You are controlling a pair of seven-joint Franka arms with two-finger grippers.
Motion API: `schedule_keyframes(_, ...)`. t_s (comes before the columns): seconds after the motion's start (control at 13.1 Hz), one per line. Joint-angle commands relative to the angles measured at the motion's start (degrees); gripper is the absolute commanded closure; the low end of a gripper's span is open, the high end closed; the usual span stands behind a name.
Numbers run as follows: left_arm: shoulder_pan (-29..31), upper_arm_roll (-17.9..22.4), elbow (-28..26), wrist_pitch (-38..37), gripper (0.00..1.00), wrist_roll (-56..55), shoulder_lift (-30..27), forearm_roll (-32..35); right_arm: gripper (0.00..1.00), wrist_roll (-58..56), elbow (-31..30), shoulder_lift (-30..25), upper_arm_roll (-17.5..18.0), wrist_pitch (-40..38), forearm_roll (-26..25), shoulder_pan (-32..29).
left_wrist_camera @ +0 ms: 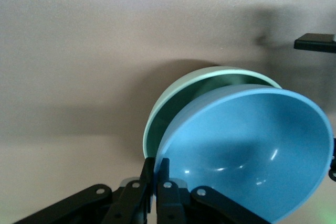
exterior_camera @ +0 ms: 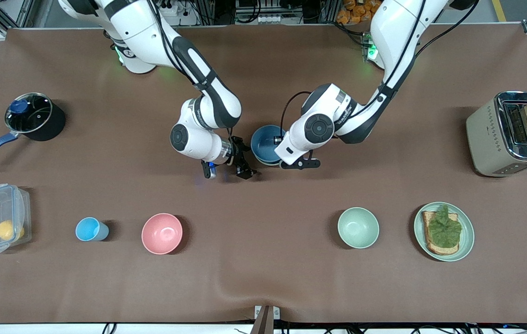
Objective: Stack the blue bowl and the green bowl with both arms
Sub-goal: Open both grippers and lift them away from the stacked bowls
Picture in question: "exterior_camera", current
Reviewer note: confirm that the yellow lemon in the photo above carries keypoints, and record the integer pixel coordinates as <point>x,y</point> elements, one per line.
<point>6,230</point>

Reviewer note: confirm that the blue cup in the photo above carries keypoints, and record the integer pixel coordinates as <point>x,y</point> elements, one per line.
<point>88,229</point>

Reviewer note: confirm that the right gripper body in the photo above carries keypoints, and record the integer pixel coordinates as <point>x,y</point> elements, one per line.
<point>239,157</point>

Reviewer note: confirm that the blue bowl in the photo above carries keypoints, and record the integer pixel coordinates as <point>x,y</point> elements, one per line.
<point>263,144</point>

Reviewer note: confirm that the white power strip with plugs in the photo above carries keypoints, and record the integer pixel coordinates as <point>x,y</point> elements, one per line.
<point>184,18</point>

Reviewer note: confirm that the beige and chrome toaster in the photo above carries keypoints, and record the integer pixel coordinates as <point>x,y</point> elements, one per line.
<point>486,144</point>

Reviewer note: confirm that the light green plate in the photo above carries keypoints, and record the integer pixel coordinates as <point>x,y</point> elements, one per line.
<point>467,232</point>

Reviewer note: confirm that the glass lid with blue knob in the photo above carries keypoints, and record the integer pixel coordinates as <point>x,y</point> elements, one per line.
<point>29,113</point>

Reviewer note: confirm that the bag of orange snacks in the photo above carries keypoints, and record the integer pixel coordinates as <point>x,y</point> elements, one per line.
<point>354,11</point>

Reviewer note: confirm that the light green bowl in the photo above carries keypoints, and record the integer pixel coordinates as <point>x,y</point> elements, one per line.
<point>268,163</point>
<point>358,227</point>

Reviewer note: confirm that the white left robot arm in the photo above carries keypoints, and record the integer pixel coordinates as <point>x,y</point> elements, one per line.
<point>393,37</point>

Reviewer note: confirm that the toast slice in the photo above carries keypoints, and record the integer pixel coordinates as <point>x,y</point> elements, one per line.
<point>444,251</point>

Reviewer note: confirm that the green lettuce leaf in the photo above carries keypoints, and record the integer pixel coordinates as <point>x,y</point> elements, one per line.
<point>444,229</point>

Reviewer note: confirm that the long white power strip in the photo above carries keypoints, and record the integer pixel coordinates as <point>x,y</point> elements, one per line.
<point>268,19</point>

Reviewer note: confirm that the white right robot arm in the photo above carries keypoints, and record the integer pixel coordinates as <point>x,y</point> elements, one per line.
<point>208,83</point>

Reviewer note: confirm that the pink bowl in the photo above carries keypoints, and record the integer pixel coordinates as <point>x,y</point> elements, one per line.
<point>162,233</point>

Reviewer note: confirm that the metal table clamp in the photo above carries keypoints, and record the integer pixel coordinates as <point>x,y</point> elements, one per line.
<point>263,320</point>

